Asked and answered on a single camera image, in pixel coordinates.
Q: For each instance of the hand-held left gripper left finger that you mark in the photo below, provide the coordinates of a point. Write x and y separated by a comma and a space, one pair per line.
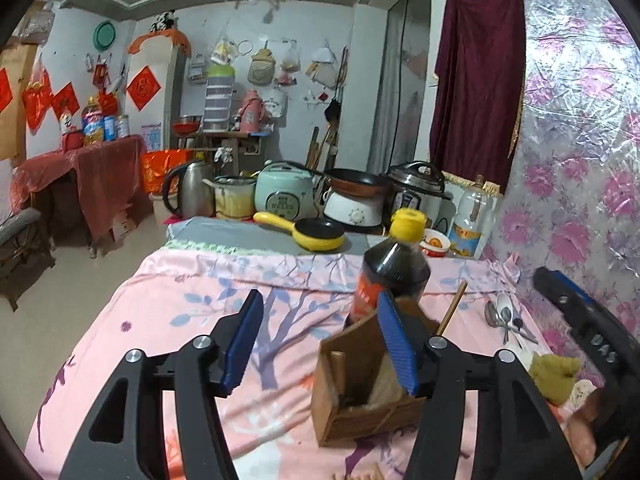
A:
242, 340

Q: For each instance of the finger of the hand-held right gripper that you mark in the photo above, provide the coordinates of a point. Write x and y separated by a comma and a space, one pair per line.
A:
570, 295

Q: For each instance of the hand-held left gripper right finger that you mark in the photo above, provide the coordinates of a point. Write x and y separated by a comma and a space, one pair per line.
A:
395, 345

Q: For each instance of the wooden utensil holder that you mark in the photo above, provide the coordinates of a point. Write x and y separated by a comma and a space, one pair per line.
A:
350, 410

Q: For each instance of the white cloth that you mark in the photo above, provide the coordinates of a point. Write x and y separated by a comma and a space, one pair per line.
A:
580, 395

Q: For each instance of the olive green cloth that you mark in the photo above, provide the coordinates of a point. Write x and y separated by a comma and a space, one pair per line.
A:
552, 377

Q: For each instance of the white ceramic spoon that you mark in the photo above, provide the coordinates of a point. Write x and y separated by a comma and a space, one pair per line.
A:
505, 302

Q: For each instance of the small metal spoon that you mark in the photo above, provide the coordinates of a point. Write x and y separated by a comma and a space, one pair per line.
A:
506, 316

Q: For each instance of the pink printed blanket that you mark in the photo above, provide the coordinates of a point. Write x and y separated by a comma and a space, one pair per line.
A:
175, 310

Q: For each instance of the dark sauce bottle yellow cap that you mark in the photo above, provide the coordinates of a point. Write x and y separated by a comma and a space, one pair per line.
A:
395, 265

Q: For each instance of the metal soup spoon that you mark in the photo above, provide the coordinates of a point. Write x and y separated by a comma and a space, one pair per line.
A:
492, 315

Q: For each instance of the red white bowl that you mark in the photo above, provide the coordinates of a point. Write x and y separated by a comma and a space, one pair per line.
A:
435, 244

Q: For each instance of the grey mat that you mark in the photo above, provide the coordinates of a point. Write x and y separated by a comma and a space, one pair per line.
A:
225, 232

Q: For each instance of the clear bottle yellow label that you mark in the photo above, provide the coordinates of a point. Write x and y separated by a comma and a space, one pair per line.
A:
472, 220

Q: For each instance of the small yellow frying pan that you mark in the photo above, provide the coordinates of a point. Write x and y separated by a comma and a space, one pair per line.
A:
320, 237

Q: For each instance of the white electric cooker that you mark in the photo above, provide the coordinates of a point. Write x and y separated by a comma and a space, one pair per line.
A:
350, 212

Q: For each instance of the yellow pot with lid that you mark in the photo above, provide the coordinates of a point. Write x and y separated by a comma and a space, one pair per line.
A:
235, 200

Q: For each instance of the mint green rice cooker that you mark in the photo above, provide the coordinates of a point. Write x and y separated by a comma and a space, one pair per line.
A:
287, 192

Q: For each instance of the silver black pressure cooker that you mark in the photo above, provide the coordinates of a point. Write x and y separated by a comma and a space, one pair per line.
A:
417, 190

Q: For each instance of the stainless electric kettle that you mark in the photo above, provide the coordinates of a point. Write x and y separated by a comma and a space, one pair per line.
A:
195, 190

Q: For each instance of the cardboard box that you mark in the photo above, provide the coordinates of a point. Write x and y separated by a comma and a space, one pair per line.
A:
122, 222

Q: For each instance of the copper frying pan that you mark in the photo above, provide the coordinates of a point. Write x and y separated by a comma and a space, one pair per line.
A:
357, 180

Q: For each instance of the orange gift box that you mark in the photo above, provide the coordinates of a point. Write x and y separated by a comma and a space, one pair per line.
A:
165, 170

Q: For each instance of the wooden poles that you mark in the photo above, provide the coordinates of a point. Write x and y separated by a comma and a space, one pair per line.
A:
314, 152

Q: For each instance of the wooden side table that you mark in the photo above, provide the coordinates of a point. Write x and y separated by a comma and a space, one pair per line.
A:
225, 136

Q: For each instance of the table with red cloth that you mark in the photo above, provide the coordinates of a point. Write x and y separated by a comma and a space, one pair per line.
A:
100, 175

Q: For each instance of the red basin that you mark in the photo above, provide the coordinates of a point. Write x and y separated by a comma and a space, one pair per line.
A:
187, 124

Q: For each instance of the pink thermos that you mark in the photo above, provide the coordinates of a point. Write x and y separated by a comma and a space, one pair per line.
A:
251, 112

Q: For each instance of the maroon curtain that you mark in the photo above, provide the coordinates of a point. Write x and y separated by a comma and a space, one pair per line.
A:
475, 85

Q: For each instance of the white refrigerator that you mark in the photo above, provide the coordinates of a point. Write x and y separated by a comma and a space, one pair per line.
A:
155, 125

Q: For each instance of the printed white hanging bag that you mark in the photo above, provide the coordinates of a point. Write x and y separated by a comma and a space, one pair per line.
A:
274, 102

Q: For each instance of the stacked steamer green lid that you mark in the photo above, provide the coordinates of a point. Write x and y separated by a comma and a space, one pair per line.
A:
219, 100

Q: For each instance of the white can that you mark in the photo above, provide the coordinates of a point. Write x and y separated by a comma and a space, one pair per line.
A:
123, 126

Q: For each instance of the blue can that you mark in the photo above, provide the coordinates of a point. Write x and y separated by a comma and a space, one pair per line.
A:
109, 128

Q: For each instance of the wicker chair grey cushion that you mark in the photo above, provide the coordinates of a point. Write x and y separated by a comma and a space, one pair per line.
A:
20, 220

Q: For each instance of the grey sliding door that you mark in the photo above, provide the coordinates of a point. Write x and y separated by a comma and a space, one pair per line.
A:
400, 85

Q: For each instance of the cooking oil bottle blue label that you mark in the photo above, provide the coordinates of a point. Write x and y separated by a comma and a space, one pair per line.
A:
93, 125

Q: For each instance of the red pot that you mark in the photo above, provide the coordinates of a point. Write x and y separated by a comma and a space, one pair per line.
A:
72, 141

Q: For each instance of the red diamond paper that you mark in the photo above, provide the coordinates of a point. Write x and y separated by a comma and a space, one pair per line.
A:
143, 87
5, 90
66, 101

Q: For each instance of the red bag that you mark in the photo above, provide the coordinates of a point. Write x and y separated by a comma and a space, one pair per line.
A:
107, 103

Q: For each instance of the beige hanging bag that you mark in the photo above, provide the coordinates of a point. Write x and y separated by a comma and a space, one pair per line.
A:
261, 67

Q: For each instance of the clear plastic hanging bag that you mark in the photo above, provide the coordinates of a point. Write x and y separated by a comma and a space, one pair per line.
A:
222, 52
288, 65

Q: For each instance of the wooden door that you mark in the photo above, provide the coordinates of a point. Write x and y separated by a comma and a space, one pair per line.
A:
12, 135

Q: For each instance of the orange cloth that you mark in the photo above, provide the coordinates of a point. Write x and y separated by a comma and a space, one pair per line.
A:
165, 39

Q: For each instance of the red hanging decoration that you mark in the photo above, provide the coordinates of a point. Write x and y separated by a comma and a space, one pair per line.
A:
37, 100

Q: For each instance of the panda plush toy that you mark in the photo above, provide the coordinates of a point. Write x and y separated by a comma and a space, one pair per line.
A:
165, 21

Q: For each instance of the green plate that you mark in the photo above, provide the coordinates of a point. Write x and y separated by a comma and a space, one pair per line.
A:
105, 35

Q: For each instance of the floral plastic wall sheet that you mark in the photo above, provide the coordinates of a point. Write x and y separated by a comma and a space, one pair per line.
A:
575, 135

